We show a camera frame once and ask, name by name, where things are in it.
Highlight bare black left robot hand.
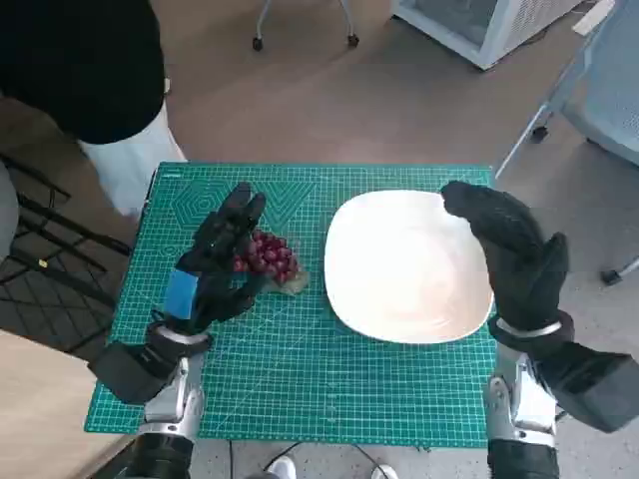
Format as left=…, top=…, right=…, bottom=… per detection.
left=162, top=182, right=269, bottom=334

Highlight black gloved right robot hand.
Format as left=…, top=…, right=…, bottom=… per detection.
left=441, top=180, right=571, bottom=331

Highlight red toy grape bunch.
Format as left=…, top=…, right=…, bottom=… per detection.
left=232, top=229, right=311, bottom=296

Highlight white square plate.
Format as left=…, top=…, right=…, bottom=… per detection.
left=322, top=191, right=495, bottom=345

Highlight green cutting mat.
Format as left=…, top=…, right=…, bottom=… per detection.
left=82, top=160, right=498, bottom=449

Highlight black metal rack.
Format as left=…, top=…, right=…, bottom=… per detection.
left=0, top=152, right=134, bottom=361

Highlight pale blue mesh chair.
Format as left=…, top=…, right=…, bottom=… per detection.
left=493, top=0, right=639, bottom=286

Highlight grey rounded seat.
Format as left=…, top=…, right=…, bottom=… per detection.
left=0, top=162, right=20, bottom=258

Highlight light wooden desk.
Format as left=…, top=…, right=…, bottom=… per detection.
left=0, top=328, right=137, bottom=479

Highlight white perforated cabinet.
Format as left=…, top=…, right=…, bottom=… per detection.
left=391, top=0, right=585, bottom=72

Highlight grey chair legs with casters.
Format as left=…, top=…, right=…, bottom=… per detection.
left=249, top=0, right=361, bottom=52

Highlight white power strip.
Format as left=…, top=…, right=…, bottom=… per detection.
left=572, top=0, right=616, bottom=36

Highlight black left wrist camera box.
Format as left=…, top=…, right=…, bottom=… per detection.
left=87, top=341, right=181, bottom=406

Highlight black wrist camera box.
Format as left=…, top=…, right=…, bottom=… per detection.
left=87, top=341, right=181, bottom=406
left=528, top=338, right=639, bottom=434

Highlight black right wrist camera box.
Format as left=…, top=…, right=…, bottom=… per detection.
left=528, top=338, right=639, bottom=434

